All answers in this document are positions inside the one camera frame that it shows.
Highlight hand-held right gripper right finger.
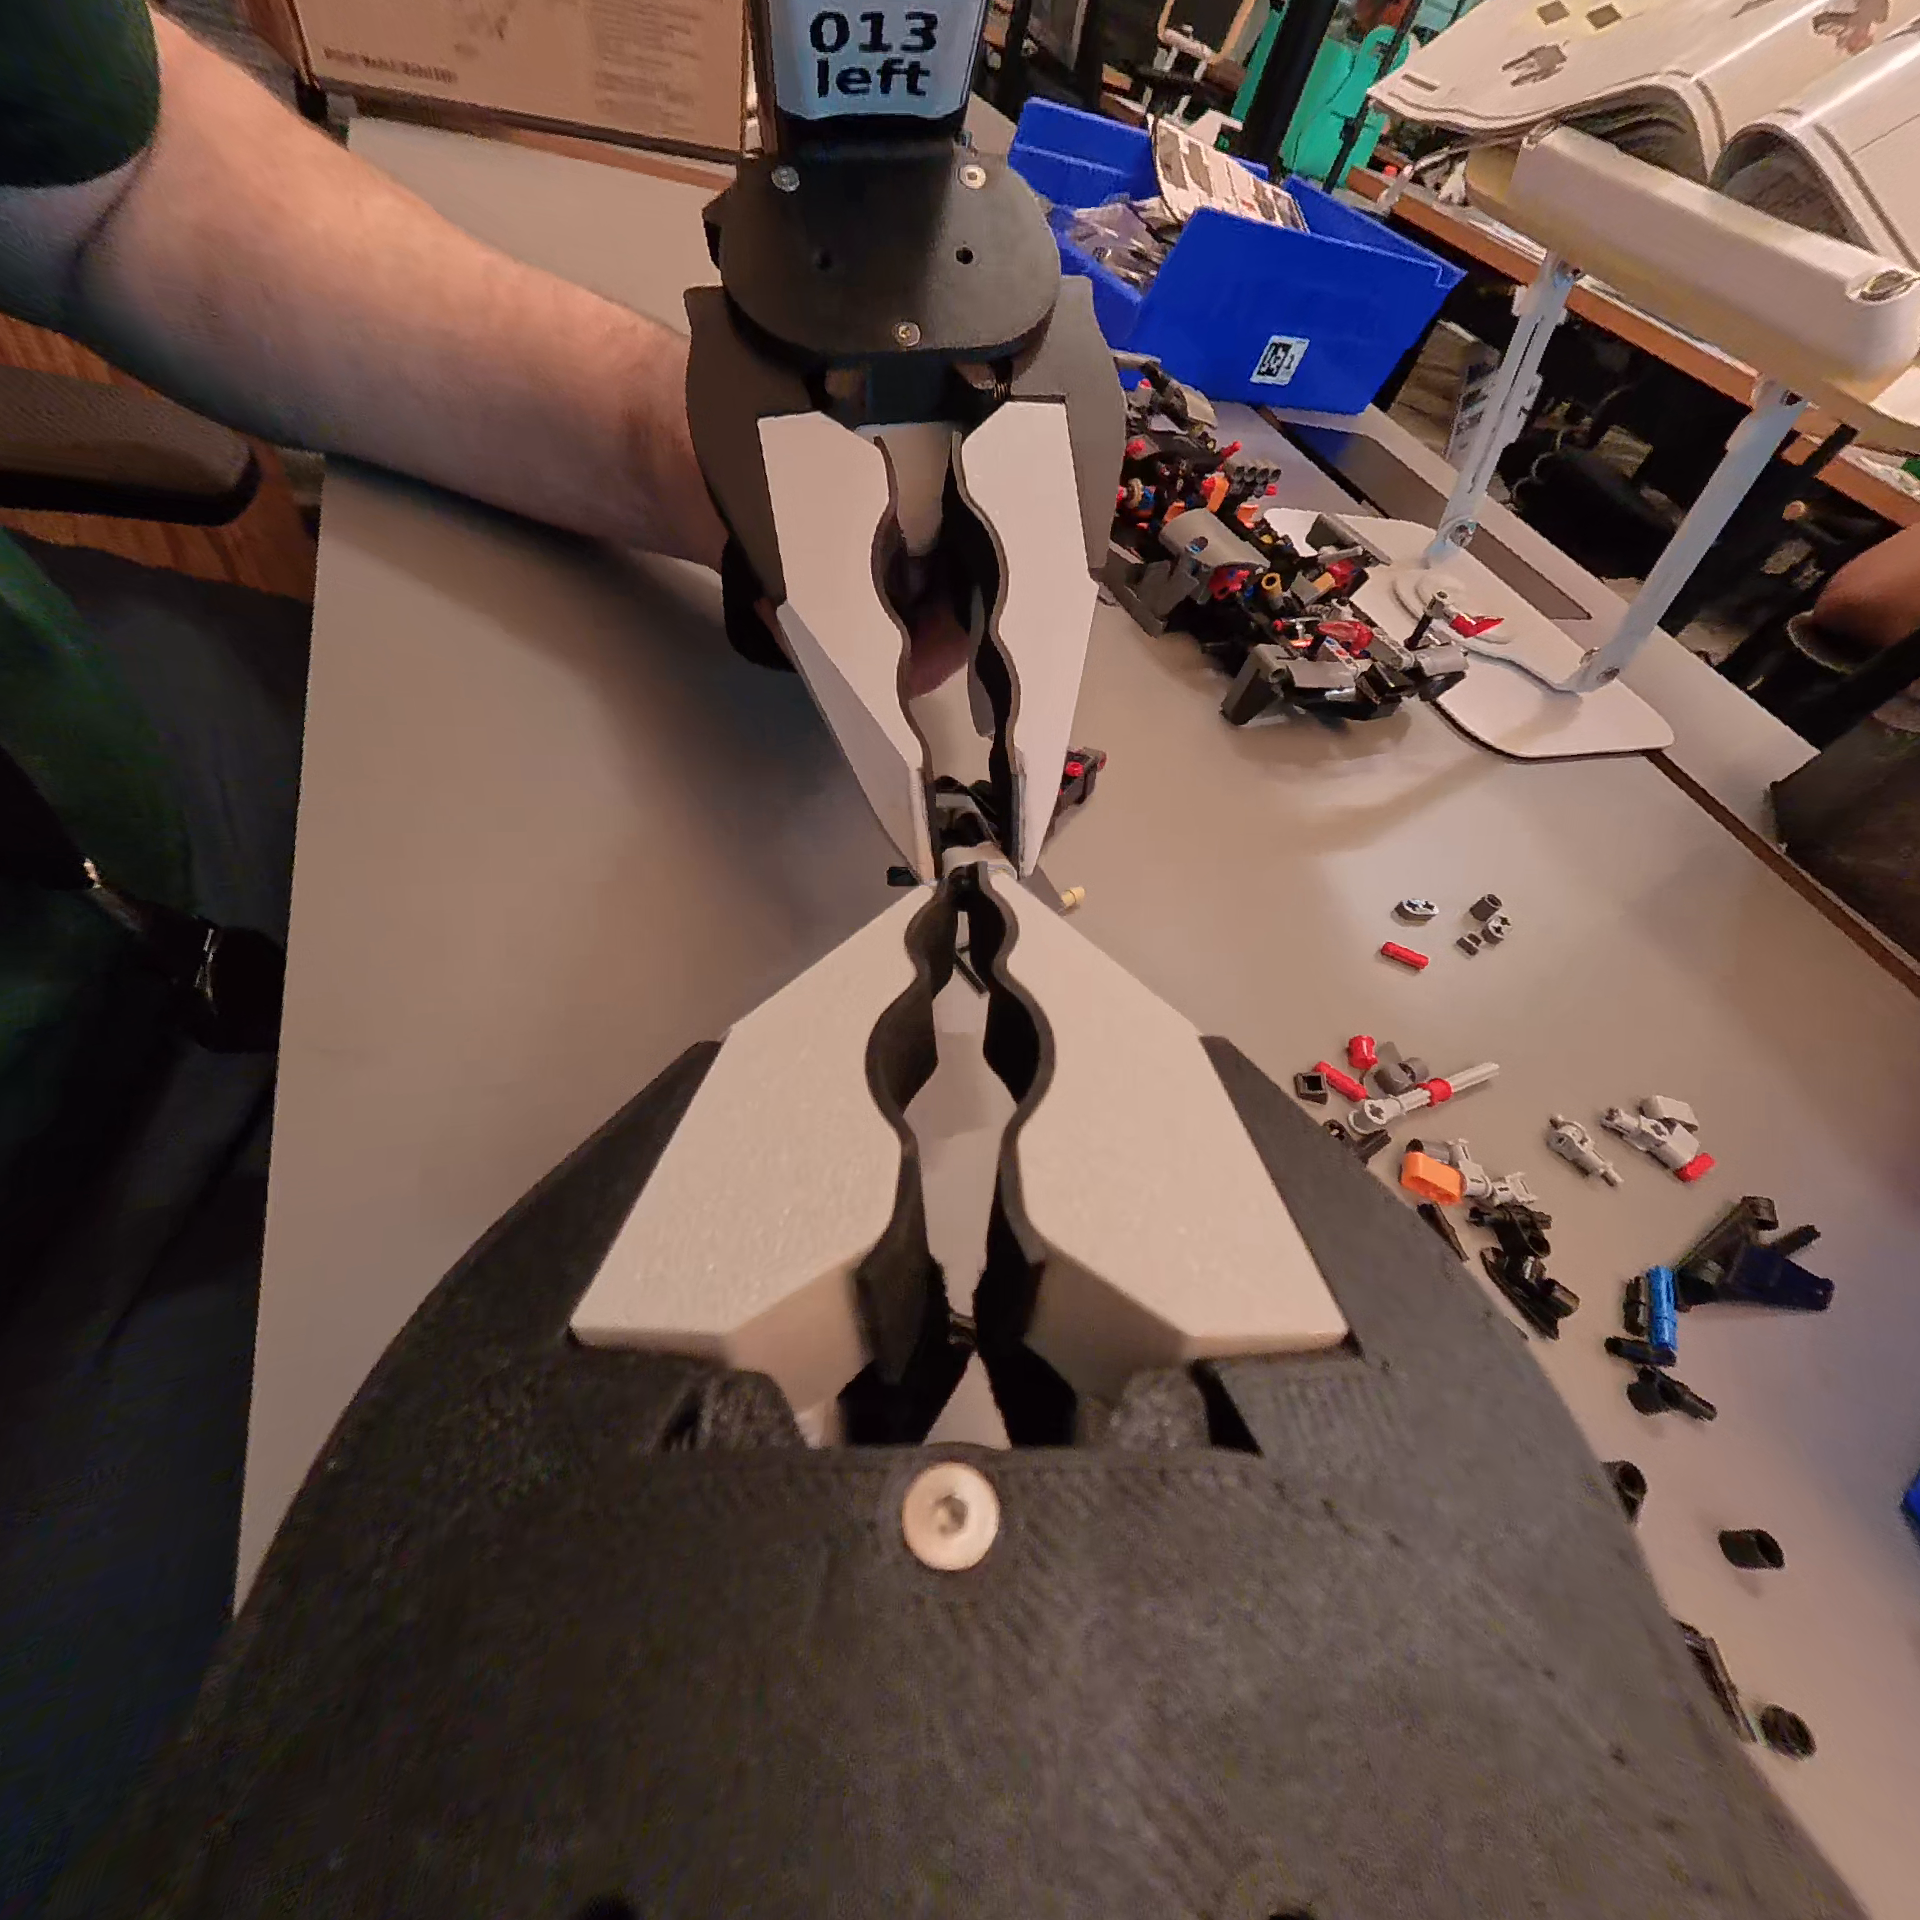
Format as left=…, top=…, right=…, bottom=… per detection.
left=969, top=872, right=1349, bottom=1440

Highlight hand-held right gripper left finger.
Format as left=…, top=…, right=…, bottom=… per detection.
left=566, top=882, right=957, bottom=1449

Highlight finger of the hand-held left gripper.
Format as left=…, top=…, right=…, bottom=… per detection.
left=957, top=388, right=1105, bottom=879
left=754, top=412, right=942, bottom=879

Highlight pile of lego pieces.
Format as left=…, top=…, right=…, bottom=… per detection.
left=1293, top=1031, right=1840, bottom=1759

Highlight yellow axle lego assembly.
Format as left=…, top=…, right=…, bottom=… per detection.
left=885, top=772, right=1002, bottom=902

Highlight person's left forearm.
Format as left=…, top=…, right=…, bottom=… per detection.
left=0, top=15, right=729, bottom=568

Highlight partly built lego car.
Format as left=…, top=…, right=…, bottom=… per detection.
left=1109, top=358, right=1473, bottom=727

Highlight person's left hand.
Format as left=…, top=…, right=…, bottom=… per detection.
left=897, top=551, right=985, bottom=703

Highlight blue tagged plastic bin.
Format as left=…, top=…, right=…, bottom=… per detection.
left=1008, top=97, right=1468, bottom=412

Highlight printed instruction sheet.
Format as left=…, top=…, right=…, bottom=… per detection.
left=1153, top=117, right=1310, bottom=229

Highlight brown printed carton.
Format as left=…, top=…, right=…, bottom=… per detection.
left=285, top=0, right=753, bottom=151

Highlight white rounded board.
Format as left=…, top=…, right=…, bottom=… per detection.
left=1275, top=509, right=1674, bottom=758

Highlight black badge reel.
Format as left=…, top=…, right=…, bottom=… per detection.
left=82, top=862, right=289, bottom=1054

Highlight person's legs blue pants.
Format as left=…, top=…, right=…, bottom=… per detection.
left=0, top=541, right=329, bottom=1920

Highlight brown office chair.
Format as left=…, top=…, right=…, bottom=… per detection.
left=0, top=368, right=264, bottom=530

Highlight open instruction booklet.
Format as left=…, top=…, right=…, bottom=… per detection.
left=1369, top=0, right=1920, bottom=249

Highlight person's torso green shirt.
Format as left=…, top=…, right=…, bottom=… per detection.
left=0, top=0, right=203, bottom=1052

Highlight white book stand frame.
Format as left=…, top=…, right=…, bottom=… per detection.
left=1415, top=128, right=1920, bottom=694

